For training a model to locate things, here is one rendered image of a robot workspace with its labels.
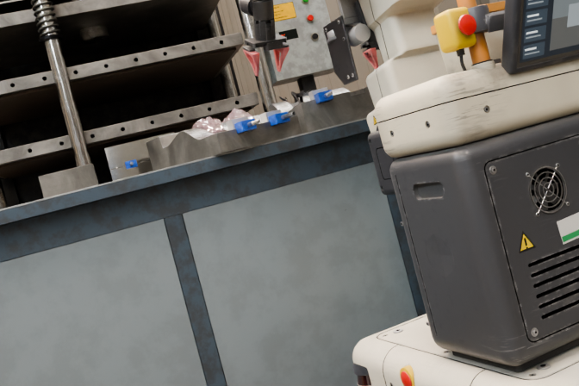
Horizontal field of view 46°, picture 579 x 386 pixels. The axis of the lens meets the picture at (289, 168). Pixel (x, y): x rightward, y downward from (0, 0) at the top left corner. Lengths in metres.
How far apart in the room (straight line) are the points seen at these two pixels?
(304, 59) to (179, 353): 1.47
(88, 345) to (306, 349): 0.59
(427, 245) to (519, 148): 0.25
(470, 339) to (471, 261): 0.16
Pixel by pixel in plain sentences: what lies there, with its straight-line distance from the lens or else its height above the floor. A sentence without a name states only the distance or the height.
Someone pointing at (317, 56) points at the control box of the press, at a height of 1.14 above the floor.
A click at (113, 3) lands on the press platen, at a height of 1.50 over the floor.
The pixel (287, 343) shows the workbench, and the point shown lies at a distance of 1.96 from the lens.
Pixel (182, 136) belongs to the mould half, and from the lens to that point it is 1.99.
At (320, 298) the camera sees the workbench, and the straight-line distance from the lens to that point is 1.96.
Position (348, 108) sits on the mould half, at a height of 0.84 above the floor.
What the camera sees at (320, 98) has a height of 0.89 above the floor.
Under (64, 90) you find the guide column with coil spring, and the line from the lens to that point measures 2.68.
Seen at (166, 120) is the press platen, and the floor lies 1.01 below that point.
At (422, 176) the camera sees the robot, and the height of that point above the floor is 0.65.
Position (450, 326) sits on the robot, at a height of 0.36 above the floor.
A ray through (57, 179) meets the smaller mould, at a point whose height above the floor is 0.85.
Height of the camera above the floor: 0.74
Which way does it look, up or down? 1 degrees down
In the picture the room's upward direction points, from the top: 15 degrees counter-clockwise
